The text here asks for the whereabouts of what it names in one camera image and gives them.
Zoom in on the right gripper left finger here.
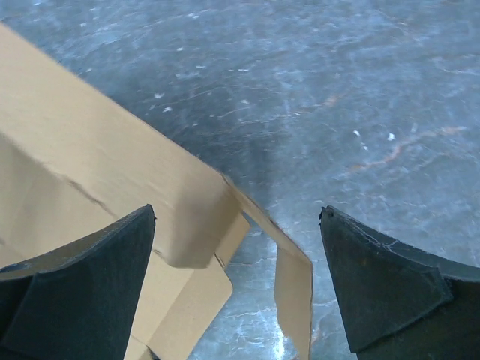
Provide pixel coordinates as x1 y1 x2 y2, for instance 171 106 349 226
1 205 155 359

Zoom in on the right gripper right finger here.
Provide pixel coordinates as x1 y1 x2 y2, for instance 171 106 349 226
319 206 479 360

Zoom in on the brown cardboard box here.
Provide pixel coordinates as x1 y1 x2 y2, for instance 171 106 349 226
1 26 313 359

